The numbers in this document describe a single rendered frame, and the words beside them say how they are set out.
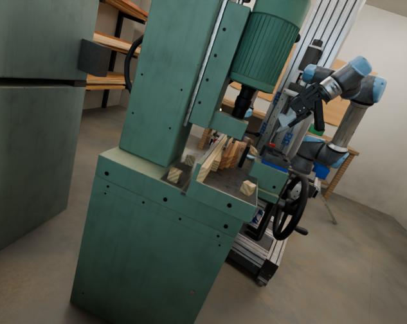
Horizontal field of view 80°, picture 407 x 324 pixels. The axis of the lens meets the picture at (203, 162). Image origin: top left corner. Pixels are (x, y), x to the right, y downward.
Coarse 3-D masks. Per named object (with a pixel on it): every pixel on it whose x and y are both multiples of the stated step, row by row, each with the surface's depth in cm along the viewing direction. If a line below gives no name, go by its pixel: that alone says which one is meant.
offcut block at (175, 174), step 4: (172, 168) 88; (176, 168) 90; (172, 172) 87; (176, 172) 87; (180, 172) 88; (168, 176) 87; (172, 176) 87; (176, 176) 87; (180, 176) 88; (172, 180) 88; (176, 180) 87
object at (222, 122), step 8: (216, 112) 92; (224, 112) 97; (216, 120) 93; (224, 120) 92; (232, 120) 92; (240, 120) 93; (216, 128) 94; (224, 128) 93; (232, 128) 93; (240, 128) 92; (232, 136) 94; (240, 136) 93
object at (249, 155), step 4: (248, 144) 95; (248, 148) 91; (244, 152) 92; (248, 152) 96; (244, 156) 92; (248, 156) 95; (252, 156) 95; (256, 156) 95; (240, 160) 93; (244, 160) 93; (252, 160) 96; (240, 164) 94
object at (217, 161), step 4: (232, 140) 126; (224, 144) 104; (228, 144) 106; (224, 148) 103; (220, 152) 91; (220, 156) 87; (216, 160) 82; (220, 160) 83; (216, 164) 82; (212, 168) 83; (216, 168) 83
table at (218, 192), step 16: (208, 176) 78; (224, 176) 82; (240, 176) 87; (192, 192) 73; (208, 192) 72; (224, 192) 71; (240, 192) 75; (256, 192) 79; (272, 192) 92; (224, 208) 72; (240, 208) 71; (256, 208) 70
